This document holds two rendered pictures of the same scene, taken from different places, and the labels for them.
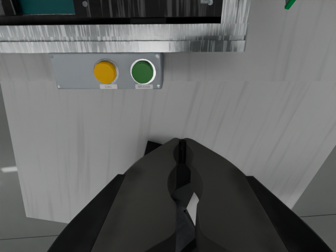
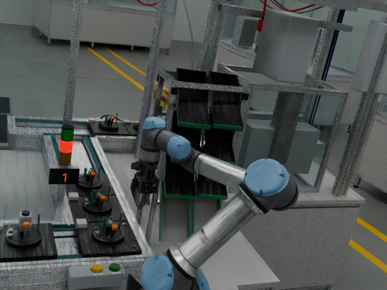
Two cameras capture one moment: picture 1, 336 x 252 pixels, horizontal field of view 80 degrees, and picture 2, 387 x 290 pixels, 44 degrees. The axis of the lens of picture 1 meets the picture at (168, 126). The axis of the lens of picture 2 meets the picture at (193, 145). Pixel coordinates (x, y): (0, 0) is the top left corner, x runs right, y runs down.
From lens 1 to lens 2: 187 cm
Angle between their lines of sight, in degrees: 96
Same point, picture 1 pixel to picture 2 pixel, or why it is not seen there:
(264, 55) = not seen: hidden behind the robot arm
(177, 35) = (126, 258)
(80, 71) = (83, 270)
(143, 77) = (116, 266)
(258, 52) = not seen: hidden behind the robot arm
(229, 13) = (144, 252)
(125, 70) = (105, 268)
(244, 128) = not seen: outside the picture
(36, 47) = (63, 264)
